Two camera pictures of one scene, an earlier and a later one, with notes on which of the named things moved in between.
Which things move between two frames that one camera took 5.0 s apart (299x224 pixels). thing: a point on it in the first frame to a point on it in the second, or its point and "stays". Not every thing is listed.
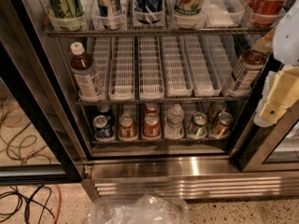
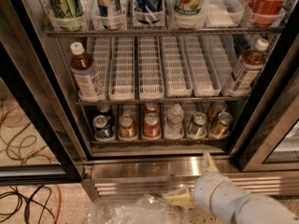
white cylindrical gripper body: [287, 37] to [206, 189]
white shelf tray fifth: [205, 83] stays
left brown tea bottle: [87, 78] stays
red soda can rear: [151, 107] stays
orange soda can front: [222, 129] stays
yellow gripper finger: [279, 92] to [207, 164]
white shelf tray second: [121, 85] stays
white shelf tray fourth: [177, 78] stays
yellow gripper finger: [265, 43] to [184, 199]
